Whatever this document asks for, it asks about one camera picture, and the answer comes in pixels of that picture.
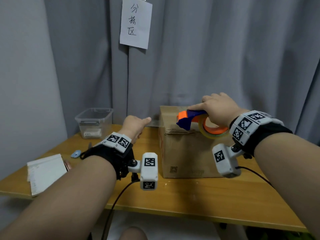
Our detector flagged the person's right hand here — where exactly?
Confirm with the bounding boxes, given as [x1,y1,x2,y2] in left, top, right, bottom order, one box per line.
[187,92,250,128]

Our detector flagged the person's left hand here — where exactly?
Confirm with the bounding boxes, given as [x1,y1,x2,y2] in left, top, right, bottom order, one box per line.
[117,115,152,144]

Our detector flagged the blue and orange tape dispenser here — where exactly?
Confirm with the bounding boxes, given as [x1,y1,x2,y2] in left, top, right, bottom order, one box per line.
[176,109,229,139]

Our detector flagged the person's right forearm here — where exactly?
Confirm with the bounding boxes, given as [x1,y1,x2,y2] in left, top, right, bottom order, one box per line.
[254,132,320,239]

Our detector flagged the person's left forearm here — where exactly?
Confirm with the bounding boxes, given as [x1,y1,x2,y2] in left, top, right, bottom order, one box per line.
[0,155,117,240]

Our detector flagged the black left wristband with markers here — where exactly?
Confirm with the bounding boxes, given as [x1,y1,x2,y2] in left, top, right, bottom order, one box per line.
[80,132,135,180]

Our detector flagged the black wristband with markers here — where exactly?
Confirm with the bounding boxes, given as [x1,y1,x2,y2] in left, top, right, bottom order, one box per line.
[80,132,135,180]
[229,110,293,157]

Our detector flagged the brown cardboard box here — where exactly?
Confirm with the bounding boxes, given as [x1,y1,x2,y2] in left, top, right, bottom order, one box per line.
[158,105,234,179]

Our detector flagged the clear plastic container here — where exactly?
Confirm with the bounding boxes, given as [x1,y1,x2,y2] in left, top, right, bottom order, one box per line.
[75,108,114,139]

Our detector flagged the white item in container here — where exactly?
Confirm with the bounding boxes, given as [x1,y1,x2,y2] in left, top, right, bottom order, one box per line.
[83,128,102,138]

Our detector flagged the grey curtain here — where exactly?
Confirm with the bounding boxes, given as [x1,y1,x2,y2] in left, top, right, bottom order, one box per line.
[44,0,320,145]

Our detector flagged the white paper sign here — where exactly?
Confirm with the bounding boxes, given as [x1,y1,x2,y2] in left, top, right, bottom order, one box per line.
[119,0,153,50]

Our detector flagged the black right wristband with markers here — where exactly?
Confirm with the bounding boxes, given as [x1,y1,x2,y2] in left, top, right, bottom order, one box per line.
[229,110,293,157]

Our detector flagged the white notebook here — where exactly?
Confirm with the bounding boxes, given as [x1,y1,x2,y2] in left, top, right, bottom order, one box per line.
[27,154,68,197]

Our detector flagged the person's knee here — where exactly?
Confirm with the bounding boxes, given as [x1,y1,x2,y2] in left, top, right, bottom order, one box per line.
[119,226,148,240]

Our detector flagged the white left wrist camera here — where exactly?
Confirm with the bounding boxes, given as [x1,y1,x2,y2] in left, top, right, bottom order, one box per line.
[128,152,159,191]

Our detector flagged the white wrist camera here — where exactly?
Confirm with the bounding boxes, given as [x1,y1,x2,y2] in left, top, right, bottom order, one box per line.
[128,152,159,191]
[212,143,245,178]

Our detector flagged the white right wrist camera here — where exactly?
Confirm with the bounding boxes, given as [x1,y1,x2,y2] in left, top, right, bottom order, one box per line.
[212,143,245,178]

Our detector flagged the black left camera cable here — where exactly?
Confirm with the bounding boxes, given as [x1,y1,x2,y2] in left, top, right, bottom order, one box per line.
[101,179,140,240]

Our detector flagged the black camera cable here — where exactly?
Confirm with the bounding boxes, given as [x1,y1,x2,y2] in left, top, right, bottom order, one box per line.
[101,179,140,240]
[236,166,275,188]

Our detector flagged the black right camera cable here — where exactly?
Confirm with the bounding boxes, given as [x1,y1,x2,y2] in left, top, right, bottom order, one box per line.
[236,166,275,188]

